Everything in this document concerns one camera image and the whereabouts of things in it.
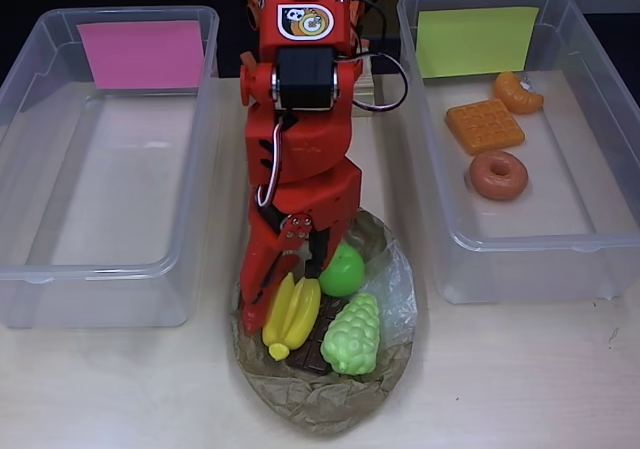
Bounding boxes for black base cable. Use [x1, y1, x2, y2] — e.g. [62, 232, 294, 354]
[352, 0, 389, 55]

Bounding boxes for brown toy donut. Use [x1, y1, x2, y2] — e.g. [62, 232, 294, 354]
[468, 150, 530, 201]

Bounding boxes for looped thin servo cable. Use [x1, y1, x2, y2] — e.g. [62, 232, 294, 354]
[334, 51, 409, 115]

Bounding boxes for orange toy waffle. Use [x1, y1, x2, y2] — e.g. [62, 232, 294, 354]
[445, 97, 526, 156]

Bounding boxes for orange toy croissant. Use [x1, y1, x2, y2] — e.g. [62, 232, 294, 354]
[493, 71, 545, 115]

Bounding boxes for clear plastic bin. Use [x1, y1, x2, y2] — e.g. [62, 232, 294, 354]
[0, 4, 221, 329]
[396, 0, 640, 305]

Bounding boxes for clear plastic film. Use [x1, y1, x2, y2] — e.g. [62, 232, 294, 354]
[364, 241, 419, 350]

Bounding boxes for yellow toy banana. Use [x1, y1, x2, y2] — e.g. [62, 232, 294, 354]
[262, 271, 322, 361]

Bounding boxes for pink paper label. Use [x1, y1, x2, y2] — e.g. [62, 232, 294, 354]
[75, 19, 206, 90]

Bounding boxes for yellow-green paper label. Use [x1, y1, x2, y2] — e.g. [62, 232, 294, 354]
[417, 6, 540, 79]

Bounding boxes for light green toy grapes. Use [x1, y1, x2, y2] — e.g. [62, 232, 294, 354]
[321, 291, 381, 374]

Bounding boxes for wooden base plate stack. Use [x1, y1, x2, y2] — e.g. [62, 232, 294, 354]
[351, 48, 376, 119]

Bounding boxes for green toy apple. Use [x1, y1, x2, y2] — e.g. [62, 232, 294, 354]
[318, 242, 366, 298]

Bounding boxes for white servo cable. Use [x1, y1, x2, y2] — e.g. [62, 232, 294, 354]
[254, 118, 294, 208]

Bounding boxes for brown paper bag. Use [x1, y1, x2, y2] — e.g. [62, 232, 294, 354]
[228, 207, 420, 436]

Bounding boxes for brown toy chocolate bar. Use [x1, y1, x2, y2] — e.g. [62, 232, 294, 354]
[285, 296, 351, 374]

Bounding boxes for orange printed part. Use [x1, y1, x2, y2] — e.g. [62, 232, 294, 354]
[239, 0, 375, 68]

